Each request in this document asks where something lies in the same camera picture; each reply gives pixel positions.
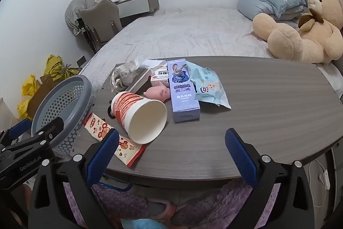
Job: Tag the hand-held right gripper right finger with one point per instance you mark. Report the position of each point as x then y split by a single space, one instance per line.
241 159

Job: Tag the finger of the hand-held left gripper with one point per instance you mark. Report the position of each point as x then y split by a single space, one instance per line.
40 135
18 128

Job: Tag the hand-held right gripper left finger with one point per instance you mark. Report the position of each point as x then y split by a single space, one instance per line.
103 154

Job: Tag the grey perforated plastic basket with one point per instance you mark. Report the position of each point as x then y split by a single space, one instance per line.
64 100

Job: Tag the purple toothpaste box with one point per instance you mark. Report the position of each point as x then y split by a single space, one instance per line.
185 100

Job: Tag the red and white snack wrapper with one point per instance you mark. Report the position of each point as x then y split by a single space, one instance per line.
126 148

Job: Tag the yellow plastic bag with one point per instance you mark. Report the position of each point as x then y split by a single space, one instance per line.
57 66
26 92

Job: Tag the brown cardboard box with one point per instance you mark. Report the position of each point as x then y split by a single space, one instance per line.
44 94

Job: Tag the purple fluffy rug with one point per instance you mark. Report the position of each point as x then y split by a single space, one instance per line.
120 199

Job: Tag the red and white paper cup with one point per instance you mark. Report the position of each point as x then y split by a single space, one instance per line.
128 108

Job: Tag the light blue wet wipes packet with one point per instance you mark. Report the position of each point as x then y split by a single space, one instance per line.
209 86

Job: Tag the pink slipper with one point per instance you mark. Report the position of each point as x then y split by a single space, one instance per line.
160 210

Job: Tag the crumpled printed paper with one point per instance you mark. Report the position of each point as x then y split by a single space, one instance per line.
123 74

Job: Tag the pink pig toy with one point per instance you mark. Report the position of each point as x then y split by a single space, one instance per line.
158 92

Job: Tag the white green medicine box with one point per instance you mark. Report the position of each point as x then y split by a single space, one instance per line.
159 76

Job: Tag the white tissue pack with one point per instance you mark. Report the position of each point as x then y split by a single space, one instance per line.
146 62

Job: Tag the grey clothes pile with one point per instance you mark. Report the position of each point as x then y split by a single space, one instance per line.
73 11

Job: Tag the beige upholstered chair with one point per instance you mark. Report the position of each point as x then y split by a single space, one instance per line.
101 17

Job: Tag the large beige teddy bear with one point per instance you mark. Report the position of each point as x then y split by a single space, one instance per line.
308 38

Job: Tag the bed with white bedspread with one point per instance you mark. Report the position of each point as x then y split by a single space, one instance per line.
187 30

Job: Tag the white and grey desk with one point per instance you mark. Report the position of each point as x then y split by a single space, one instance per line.
134 5

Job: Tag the light blue plain pillow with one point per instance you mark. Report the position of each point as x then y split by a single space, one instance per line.
254 7

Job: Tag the dark wall outlet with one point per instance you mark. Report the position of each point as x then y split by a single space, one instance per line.
81 61

